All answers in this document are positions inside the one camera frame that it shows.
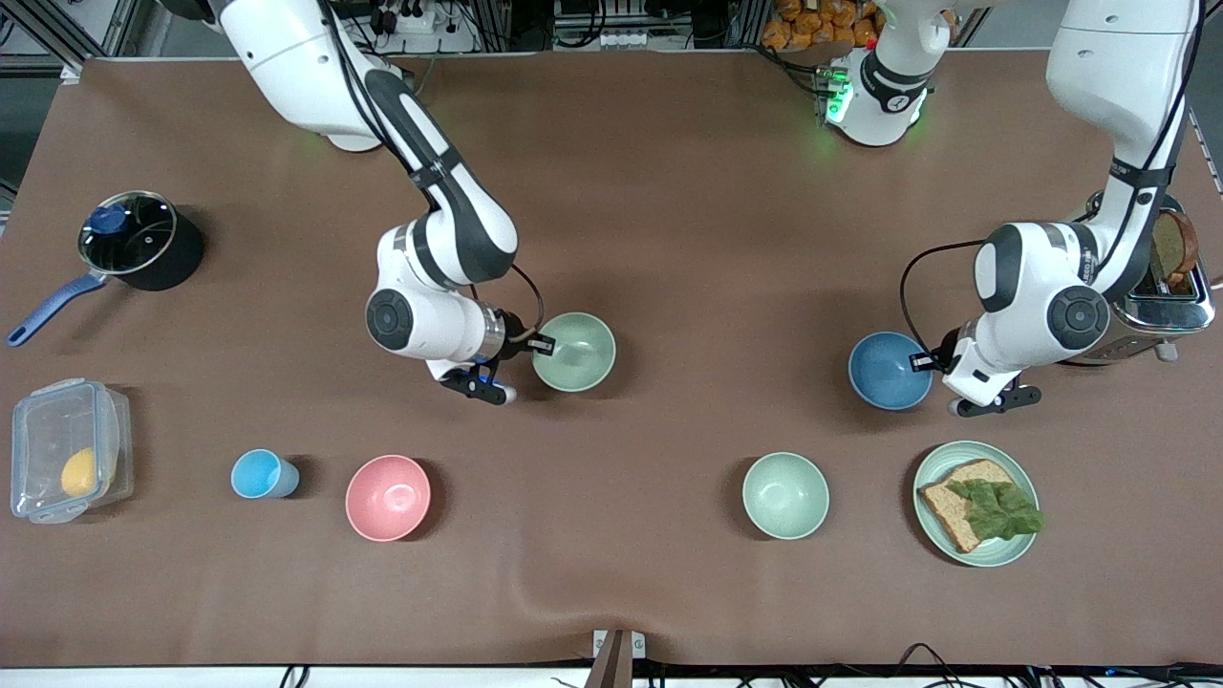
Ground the pale green bowl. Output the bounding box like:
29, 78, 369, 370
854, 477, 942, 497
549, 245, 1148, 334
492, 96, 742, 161
531, 312, 617, 394
742, 452, 830, 541

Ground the blue bowl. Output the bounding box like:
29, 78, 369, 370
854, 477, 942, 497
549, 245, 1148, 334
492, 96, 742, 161
848, 331, 933, 412

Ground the pink bowl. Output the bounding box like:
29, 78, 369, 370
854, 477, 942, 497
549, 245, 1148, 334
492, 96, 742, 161
345, 455, 432, 543

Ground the brown bread slice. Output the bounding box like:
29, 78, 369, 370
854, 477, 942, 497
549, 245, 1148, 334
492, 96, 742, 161
918, 459, 1019, 554

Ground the green lettuce leaf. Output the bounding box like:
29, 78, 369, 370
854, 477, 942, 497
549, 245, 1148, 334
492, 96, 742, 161
946, 478, 1046, 542

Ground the pale green plate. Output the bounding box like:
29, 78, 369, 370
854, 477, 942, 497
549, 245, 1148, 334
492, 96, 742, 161
912, 441, 1041, 568

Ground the silver toaster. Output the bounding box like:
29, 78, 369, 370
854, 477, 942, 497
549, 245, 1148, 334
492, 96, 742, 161
1080, 191, 1216, 366

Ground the brown toast slice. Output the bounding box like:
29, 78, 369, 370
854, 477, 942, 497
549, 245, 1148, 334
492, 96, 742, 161
1149, 210, 1200, 292

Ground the light blue plastic cup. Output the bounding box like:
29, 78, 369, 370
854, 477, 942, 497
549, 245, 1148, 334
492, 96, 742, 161
230, 449, 300, 500

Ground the white power strip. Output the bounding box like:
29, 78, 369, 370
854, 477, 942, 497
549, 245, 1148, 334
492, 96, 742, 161
375, 0, 438, 35

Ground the orange snack bag pile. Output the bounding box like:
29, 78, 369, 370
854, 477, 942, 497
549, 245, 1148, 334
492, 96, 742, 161
762, 0, 885, 51

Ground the glass lid with blue knob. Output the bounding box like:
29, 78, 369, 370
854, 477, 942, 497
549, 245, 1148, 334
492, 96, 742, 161
77, 191, 179, 276

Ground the clear plastic food container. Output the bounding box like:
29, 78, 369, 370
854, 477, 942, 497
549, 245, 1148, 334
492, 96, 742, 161
10, 378, 135, 525

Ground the yellow fruit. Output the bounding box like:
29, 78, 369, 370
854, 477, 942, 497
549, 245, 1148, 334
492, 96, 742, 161
61, 447, 97, 498

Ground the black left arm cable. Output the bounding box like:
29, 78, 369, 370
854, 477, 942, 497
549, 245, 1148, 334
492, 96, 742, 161
900, 0, 1207, 369

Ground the wooden camera mount post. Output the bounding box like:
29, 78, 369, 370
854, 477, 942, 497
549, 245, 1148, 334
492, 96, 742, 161
585, 629, 646, 688

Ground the dark saucepan with blue handle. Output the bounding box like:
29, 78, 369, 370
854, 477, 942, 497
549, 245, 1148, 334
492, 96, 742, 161
8, 191, 204, 347

